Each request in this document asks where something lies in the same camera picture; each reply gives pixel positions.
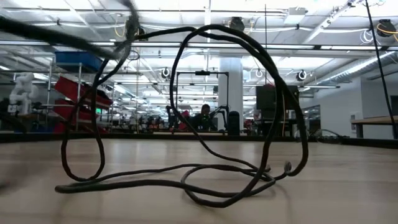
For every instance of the person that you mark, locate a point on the person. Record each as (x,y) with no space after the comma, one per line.
(203,119)

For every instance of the black monitor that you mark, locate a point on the black monitor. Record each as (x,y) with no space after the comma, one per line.
(264,99)

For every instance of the background black robot arm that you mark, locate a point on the background black robot arm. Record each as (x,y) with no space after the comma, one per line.
(180,119)
(234,123)

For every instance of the red storage bin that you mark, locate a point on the red storage bin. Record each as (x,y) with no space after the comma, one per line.
(60,110)
(81,129)
(65,87)

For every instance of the black aluminium table frame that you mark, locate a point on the black aluminium table frame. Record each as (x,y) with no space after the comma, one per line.
(31,137)

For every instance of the black gantry frame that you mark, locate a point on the black gantry frame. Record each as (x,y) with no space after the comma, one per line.
(202,73)

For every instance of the white robot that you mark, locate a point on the white robot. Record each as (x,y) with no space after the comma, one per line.
(23,90)

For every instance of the blue storage bin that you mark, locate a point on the blue storage bin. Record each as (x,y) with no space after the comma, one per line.
(79,63)

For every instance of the wooden work table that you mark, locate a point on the wooden work table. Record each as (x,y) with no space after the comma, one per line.
(373,121)

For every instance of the white building column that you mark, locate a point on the white building column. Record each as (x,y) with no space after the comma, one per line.
(230,81)

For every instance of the ceiling light strip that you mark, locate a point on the ceiling light strip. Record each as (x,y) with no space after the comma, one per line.
(311,47)

